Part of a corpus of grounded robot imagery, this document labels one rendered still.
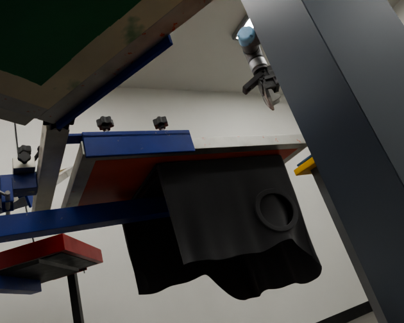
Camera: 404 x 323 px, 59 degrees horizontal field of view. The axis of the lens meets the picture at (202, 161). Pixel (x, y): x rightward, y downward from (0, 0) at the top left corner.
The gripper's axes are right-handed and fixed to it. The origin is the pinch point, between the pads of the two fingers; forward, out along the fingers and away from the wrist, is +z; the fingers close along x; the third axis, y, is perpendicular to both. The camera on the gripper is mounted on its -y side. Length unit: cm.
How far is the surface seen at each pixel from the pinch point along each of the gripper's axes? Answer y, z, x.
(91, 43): -47, 28, -91
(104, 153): -58, 29, -56
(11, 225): -90, 35, -44
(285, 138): -5.5, 24.6, -22.8
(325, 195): 8.6, 41.1, 6.1
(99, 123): -58, 19, -54
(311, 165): 6.8, 29.3, 1.3
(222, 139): -27, 25, -36
